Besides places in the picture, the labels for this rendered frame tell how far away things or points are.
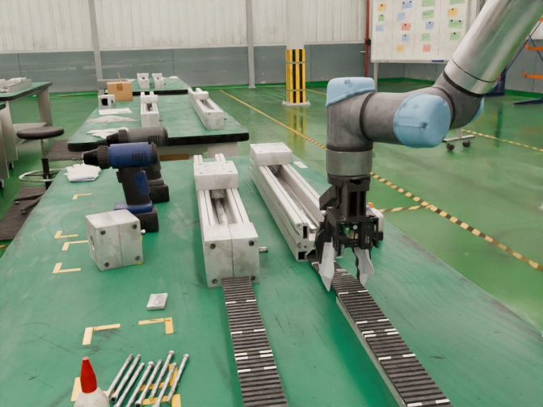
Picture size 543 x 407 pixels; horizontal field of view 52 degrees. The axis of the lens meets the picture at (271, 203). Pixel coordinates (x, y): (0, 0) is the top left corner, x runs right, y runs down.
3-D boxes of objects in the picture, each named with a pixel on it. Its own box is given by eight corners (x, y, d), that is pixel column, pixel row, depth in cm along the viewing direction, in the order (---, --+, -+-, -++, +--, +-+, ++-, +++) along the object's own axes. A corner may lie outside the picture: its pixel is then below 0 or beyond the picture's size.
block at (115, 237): (154, 259, 119) (150, 217, 116) (101, 271, 113) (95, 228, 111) (140, 246, 127) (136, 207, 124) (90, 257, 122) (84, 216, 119)
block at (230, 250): (272, 282, 106) (271, 235, 103) (207, 287, 104) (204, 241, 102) (265, 264, 115) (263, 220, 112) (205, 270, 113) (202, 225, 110)
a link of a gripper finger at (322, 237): (311, 262, 95) (322, 214, 93) (309, 259, 96) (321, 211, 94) (337, 266, 96) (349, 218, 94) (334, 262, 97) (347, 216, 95)
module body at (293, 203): (343, 258, 117) (343, 220, 115) (296, 262, 115) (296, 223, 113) (278, 174, 193) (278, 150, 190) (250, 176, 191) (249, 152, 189)
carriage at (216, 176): (239, 198, 143) (237, 172, 141) (196, 201, 141) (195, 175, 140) (233, 183, 158) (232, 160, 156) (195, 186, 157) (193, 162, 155)
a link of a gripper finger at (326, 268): (319, 300, 92) (331, 249, 90) (311, 285, 98) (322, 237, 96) (337, 302, 93) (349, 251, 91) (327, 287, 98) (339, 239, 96)
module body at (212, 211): (254, 265, 114) (252, 226, 112) (205, 270, 113) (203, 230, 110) (224, 178, 190) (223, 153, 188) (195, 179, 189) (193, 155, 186)
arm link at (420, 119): (465, 87, 80) (401, 85, 88) (424, 98, 73) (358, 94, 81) (463, 140, 83) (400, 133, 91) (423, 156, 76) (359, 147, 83)
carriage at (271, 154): (292, 172, 169) (292, 150, 168) (257, 174, 168) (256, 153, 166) (283, 161, 185) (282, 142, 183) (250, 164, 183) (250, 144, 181)
